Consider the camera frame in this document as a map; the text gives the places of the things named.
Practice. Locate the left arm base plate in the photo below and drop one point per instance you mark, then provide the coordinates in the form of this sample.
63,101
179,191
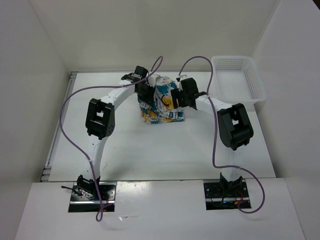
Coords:
81,202

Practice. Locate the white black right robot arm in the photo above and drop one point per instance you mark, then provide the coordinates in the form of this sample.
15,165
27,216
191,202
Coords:
232,127

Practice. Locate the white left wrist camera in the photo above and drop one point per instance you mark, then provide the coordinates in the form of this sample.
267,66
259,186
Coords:
153,79

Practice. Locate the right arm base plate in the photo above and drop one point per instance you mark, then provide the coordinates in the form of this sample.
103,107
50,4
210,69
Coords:
215,199

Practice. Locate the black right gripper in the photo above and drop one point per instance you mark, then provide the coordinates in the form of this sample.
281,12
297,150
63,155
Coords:
176,93

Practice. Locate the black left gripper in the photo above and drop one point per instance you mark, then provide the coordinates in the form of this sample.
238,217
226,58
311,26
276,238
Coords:
149,98

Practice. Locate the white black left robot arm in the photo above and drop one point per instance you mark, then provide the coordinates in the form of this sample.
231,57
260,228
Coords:
100,124

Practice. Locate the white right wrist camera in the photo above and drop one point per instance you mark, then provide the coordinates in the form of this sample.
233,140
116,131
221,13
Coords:
181,77

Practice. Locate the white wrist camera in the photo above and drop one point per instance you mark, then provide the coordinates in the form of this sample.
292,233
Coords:
153,79
181,77

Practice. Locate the white plastic laundry basket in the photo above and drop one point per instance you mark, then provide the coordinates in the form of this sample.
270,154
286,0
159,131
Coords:
238,79

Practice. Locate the printed yellow teal white shorts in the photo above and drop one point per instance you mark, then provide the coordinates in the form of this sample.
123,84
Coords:
162,110

